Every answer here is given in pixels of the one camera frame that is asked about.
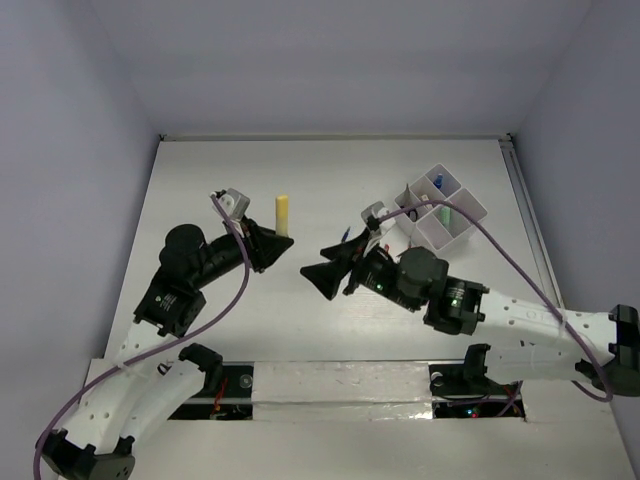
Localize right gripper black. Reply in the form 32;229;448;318
300;227;421;312

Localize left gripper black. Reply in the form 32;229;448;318
192;214;293;289

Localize blue pen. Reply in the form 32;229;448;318
340;227;350;243

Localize yellow white glue stick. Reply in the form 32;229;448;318
275;195;289;237

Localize black handled scissors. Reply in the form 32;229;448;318
402;184;418;222

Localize clear green tube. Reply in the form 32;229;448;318
439;206;452;231

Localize clear blue spray bottle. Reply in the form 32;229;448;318
434;174;444;190

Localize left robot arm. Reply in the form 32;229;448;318
33;217;294;479

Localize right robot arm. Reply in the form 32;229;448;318
300;233;639;397

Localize white divided organizer tray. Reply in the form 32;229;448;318
393;164;488;254

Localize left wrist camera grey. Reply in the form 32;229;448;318
210;188;250;221

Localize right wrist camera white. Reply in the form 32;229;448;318
361;201;393;236

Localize silver taped rail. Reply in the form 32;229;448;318
251;361;433;423

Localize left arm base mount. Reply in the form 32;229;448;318
169;343;254;421

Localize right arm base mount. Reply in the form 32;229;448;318
429;344;526;420

